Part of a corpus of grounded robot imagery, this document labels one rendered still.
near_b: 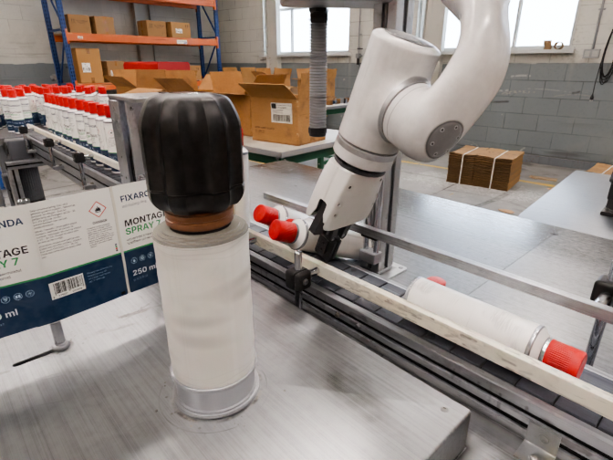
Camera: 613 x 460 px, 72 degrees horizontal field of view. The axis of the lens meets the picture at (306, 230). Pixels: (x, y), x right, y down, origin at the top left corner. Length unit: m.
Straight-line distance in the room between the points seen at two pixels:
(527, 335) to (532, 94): 5.73
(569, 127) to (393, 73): 5.64
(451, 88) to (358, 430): 0.34
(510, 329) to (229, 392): 0.31
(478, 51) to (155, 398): 0.48
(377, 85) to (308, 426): 0.37
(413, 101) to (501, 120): 5.83
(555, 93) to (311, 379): 5.79
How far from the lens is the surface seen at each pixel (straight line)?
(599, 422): 0.54
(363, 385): 0.48
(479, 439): 0.53
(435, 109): 0.46
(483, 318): 0.54
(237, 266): 0.37
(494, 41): 0.49
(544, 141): 6.18
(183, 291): 0.37
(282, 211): 0.76
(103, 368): 0.55
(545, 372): 0.50
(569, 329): 0.76
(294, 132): 2.34
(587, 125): 6.07
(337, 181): 0.56
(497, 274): 0.57
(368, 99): 0.52
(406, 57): 0.51
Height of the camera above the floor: 1.20
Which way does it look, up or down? 22 degrees down
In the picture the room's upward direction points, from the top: straight up
